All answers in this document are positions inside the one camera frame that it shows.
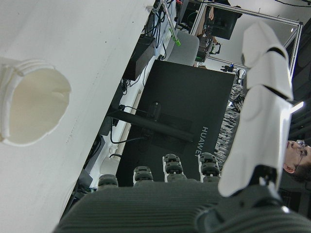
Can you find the silver aluminium frame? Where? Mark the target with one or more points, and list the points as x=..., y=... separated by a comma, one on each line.
x=267, y=16

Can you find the grey office chair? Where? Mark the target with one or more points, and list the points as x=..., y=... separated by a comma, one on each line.
x=184, y=47

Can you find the white paper cup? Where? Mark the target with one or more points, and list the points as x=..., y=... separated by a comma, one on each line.
x=36, y=104

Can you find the black electronics box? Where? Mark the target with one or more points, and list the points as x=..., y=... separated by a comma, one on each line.
x=93, y=155

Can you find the right robot dexterous hand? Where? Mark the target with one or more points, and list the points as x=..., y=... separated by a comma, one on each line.
x=150, y=208

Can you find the black power supply box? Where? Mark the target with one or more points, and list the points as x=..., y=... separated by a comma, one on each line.
x=142, y=59

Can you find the black Huawei monitor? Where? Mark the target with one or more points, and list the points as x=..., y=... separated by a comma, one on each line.
x=184, y=92

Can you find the person in black shirt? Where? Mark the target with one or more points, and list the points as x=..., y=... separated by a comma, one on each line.
x=205, y=21

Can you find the black green machine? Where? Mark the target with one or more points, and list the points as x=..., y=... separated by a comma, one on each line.
x=206, y=49

